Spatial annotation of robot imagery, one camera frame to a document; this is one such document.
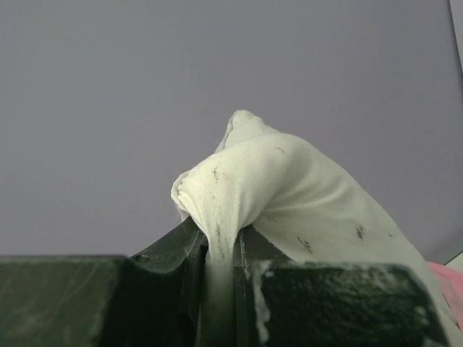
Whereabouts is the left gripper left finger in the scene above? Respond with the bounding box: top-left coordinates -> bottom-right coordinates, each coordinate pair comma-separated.
1,219 -> 208,346

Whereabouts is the pink pillow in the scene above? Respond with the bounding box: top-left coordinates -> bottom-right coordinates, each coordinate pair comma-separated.
171,110 -> 462,346

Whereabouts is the pink satin rose pillowcase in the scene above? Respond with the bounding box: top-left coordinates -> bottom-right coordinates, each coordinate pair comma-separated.
428,262 -> 462,330

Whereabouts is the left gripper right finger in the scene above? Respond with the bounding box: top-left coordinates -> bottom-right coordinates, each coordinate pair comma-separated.
234,227 -> 449,347

